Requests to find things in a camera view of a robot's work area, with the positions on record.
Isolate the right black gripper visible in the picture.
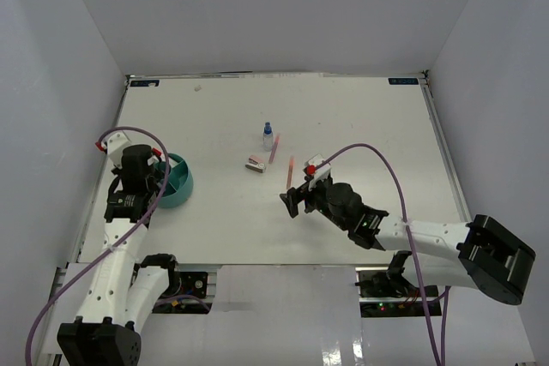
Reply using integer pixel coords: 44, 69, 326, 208
281, 175, 350, 231

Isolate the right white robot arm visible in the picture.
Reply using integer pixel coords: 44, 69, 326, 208
280, 179, 536, 305

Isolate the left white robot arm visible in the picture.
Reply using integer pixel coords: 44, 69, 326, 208
57, 144, 181, 365

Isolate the teal round desk organizer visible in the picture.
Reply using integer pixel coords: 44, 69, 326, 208
158, 153, 194, 209

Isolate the pink translucent pen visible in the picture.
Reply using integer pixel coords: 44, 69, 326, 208
268, 134, 281, 165

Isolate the blue cap spray bottle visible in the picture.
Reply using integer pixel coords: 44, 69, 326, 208
262, 122, 275, 152

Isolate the left blue corner label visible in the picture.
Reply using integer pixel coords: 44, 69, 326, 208
130, 80, 160, 87

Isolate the blue corner label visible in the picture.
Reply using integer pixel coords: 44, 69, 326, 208
388, 77, 419, 86
130, 80, 160, 87

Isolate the right blue corner label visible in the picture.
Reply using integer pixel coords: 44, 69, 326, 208
388, 77, 419, 86

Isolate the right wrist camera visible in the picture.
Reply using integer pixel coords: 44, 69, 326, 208
304, 153, 331, 191

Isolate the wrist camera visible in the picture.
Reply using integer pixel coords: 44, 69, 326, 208
304, 153, 331, 191
96, 131, 131, 169

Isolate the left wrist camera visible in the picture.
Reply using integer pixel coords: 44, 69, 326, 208
96, 131, 131, 169

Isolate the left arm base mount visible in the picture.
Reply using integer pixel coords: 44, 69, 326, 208
152, 271, 217, 315

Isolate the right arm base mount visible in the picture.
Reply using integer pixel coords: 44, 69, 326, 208
355, 268, 425, 319

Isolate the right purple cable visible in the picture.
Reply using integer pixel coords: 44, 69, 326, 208
315, 142, 450, 366

